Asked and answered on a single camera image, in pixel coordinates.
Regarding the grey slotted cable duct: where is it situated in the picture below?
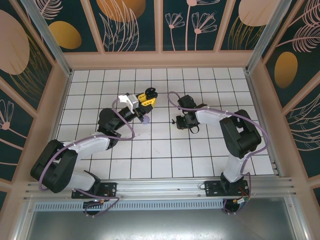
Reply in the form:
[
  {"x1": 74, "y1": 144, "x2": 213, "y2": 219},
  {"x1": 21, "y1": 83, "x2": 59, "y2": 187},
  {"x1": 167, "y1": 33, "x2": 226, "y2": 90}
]
[{"x1": 33, "y1": 201, "x2": 226, "y2": 212}]

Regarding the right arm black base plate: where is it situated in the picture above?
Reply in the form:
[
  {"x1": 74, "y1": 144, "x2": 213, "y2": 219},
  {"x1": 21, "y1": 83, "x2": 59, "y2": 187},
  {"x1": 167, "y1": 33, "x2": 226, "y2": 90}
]
[{"x1": 204, "y1": 180, "x2": 251, "y2": 198}]

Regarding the aluminium frame post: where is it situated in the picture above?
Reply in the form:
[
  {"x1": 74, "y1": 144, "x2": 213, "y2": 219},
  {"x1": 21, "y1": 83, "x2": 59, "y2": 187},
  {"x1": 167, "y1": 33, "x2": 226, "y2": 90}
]
[
  {"x1": 244, "y1": 0, "x2": 287, "y2": 75},
  {"x1": 19, "y1": 0, "x2": 74, "y2": 77}
]

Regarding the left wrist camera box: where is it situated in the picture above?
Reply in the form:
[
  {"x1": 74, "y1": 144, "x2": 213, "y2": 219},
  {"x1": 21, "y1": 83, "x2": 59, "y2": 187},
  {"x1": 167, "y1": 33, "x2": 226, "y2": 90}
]
[{"x1": 117, "y1": 93, "x2": 140, "y2": 111}]

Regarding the black earbud charging case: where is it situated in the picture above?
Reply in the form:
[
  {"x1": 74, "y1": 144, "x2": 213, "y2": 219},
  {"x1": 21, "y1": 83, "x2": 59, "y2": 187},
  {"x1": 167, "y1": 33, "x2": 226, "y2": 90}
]
[{"x1": 144, "y1": 86, "x2": 159, "y2": 99}]

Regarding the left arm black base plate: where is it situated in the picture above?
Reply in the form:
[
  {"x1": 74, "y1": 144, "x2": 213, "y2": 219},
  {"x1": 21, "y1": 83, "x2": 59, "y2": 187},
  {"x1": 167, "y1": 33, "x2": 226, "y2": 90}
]
[{"x1": 71, "y1": 182, "x2": 118, "y2": 200}]

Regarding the aluminium mounting rail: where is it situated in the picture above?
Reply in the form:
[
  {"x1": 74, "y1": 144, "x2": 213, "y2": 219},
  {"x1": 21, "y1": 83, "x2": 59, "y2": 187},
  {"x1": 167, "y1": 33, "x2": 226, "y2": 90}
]
[{"x1": 23, "y1": 176, "x2": 297, "y2": 204}]

